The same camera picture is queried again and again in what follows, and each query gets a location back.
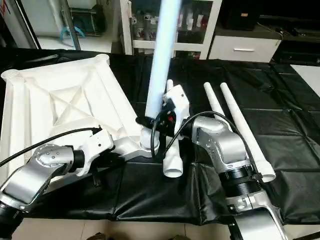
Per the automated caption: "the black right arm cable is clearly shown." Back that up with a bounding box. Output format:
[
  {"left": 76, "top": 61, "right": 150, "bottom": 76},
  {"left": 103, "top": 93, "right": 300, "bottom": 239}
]
[{"left": 150, "top": 110, "right": 262, "bottom": 174}]

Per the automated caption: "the white glass door cabinet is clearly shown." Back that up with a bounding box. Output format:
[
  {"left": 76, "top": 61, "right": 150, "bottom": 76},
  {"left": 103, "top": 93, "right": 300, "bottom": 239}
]
[{"left": 120, "top": 0, "right": 224, "bottom": 60}]

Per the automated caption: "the black case with yellow label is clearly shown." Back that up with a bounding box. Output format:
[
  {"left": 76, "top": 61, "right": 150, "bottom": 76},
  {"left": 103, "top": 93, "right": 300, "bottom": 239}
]
[{"left": 222, "top": 0, "right": 262, "bottom": 31}]

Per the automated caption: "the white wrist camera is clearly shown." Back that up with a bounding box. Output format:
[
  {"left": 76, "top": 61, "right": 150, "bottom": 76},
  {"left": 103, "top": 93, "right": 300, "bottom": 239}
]
[
  {"left": 75, "top": 131, "right": 117, "bottom": 177},
  {"left": 162, "top": 85, "right": 191, "bottom": 134}
]

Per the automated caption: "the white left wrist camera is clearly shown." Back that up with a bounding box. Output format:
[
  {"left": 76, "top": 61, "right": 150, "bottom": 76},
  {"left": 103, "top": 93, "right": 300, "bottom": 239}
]
[{"left": 75, "top": 131, "right": 117, "bottom": 177}]

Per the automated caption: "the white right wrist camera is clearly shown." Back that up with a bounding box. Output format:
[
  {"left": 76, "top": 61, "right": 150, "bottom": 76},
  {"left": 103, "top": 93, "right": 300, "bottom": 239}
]
[{"left": 162, "top": 85, "right": 191, "bottom": 134}]

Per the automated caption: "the black table mat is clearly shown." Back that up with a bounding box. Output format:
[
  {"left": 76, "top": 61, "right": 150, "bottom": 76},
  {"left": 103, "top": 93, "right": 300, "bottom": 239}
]
[{"left": 0, "top": 47, "right": 320, "bottom": 226}]

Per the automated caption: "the white plastic table top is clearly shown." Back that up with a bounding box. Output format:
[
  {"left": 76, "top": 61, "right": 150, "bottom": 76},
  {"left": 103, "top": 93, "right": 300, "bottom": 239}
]
[{"left": 0, "top": 54, "right": 167, "bottom": 197}]

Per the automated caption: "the white plastic table leg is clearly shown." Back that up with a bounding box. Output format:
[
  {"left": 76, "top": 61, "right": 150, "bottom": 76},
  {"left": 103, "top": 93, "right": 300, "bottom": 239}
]
[
  {"left": 203, "top": 82, "right": 227, "bottom": 120},
  {"left": 162, "top": 79, "right": 187, "bottom": 179},
  {"left": 219, "top": 82, "right": 277, "bottom": 184},
  {"left": 139, "top": 0, "right": 182, "bottom": 152}
]

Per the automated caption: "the white drawer unit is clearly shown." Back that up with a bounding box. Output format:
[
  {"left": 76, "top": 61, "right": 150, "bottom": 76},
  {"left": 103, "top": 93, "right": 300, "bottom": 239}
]
[{"left": 207, "top": 35, "right": 284, "bottom": 64}]

